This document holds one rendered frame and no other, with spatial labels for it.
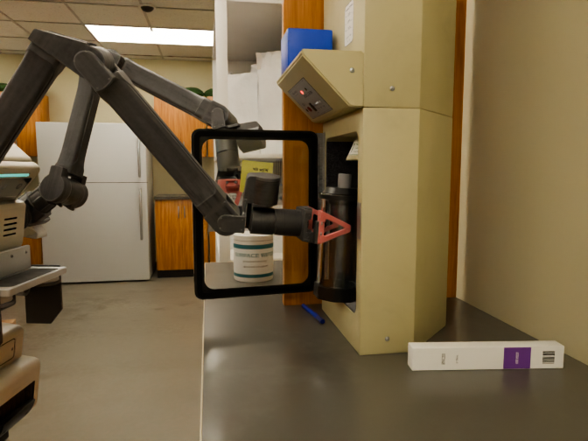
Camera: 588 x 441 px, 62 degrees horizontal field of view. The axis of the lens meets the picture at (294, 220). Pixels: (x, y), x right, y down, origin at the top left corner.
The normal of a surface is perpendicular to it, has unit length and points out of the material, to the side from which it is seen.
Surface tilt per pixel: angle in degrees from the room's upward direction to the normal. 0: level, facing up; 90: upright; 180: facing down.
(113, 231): 90
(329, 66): 90
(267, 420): 0
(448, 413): 0
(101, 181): 90
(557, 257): 90
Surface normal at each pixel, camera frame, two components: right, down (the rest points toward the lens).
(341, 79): 0.18, 0.11
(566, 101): -0.98, 0.02
